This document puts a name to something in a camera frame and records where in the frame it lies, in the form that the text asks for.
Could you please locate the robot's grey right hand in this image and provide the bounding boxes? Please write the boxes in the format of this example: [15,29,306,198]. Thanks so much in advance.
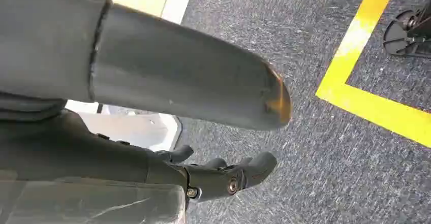
[0,0,292,224]

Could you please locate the white furniture panel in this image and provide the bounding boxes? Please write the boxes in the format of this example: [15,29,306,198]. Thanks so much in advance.
[65,100,183,152]

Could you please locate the robot's black foot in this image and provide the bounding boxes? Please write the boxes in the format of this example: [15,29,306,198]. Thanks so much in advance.
[383,0,431,60]

